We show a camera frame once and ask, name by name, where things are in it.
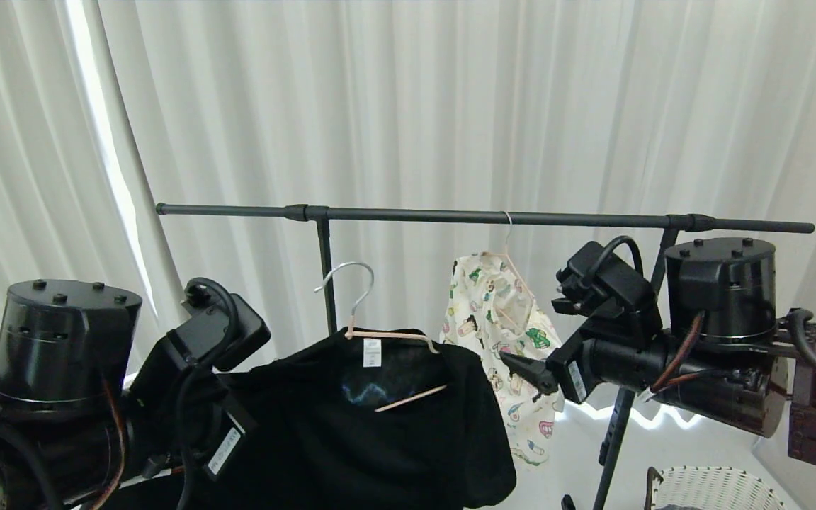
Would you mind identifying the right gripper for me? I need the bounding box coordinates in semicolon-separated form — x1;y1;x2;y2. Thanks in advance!
546;329;788;436

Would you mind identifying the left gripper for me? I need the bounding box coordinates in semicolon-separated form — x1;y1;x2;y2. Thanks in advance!
0;382;247;510

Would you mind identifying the black short-sleeved shirt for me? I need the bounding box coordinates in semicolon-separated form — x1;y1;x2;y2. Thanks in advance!
96;327;517;510

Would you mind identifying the cream printed garment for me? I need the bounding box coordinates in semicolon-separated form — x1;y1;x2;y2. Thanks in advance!
440;253;566;468

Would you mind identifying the pink clothes hanger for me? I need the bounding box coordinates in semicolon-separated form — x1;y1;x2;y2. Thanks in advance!
314;262;449;413
482;211;543;334

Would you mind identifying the white laundry basket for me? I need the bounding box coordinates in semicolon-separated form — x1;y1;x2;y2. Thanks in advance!
645;465;788;510

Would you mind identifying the black clothes rack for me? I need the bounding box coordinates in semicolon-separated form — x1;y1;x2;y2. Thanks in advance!
155;203;816;510

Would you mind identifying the white curtain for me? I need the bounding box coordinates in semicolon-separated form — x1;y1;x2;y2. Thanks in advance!
0;0;816;440

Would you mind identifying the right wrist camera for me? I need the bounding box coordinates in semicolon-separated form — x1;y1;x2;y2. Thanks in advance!
552;236;664;339

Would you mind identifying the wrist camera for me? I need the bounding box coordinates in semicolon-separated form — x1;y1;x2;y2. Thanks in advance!
552;236;664;339
128;278;272;415

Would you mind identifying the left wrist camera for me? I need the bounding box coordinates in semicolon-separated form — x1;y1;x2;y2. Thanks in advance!
128;278;272;415

